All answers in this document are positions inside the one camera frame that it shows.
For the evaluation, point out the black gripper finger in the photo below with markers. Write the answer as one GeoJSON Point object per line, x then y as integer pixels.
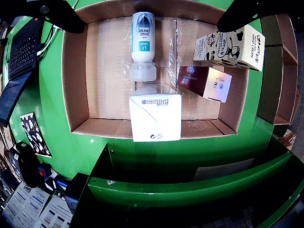
{"type": "Point", "coordinates": [247, 14]}
{"type": "Point", "coordinates": [61, 16]}

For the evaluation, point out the dark red holographic box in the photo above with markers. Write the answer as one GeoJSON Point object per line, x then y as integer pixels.
{"type": "Point", "coordinates": [190, 79]}

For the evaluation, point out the white carton box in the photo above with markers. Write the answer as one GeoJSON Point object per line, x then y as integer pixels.
{"type": "Point", "coordinates": [154, 118]}

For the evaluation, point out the cow print hand cream box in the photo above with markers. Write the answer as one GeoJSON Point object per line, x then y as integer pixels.
{"type": "Point", "coordinates": [225, 45]}

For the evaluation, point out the shallow open cardboard box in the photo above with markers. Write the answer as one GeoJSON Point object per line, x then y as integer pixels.
{"type": "Point", "coordinates": [286, 33]}
{"type": "Point", "coordinates": [267, 95]}

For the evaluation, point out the large shallow cardboard tray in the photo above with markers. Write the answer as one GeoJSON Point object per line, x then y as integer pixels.
{"type": "Point", "coordinates": [107, 71]}

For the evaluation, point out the small brown floor box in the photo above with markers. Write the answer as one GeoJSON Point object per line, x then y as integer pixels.
{"type": "Point", "coordinates": [287, 139]}

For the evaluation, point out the black laptop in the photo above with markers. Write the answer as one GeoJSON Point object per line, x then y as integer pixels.
{"type": "Point", "coordinates": [22, 50]}

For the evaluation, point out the white shoe fresh bottle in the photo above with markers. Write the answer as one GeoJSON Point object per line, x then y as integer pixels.
{"type": "Point", "coordinates": [143, 40]}

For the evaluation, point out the dark blue flat panel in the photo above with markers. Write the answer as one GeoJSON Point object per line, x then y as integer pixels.
{"type": "Point", "coordinates": [12, 99]}

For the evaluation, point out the black white patterned card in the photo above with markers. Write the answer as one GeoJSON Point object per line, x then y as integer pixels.
{"type": "Point", "coordinates": [35, 135]}

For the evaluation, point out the black rounded device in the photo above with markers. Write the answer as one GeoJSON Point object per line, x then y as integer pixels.
{"type": "Point", "coordinates": [27, 166]}

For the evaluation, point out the small blue red object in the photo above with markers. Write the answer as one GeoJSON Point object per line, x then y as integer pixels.
{"type": "Point", "coordinates": [44, 169]}

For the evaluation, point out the white printed paper sheet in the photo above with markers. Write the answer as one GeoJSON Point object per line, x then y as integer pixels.
{"type": "Point", "coordinates": [55, 213]}
{"type": "Point", "coordinates": [26, 206]}

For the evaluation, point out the green metal shelf unit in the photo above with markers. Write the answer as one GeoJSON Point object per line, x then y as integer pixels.
{"type": "Point", "coordinates": [166, 192]}

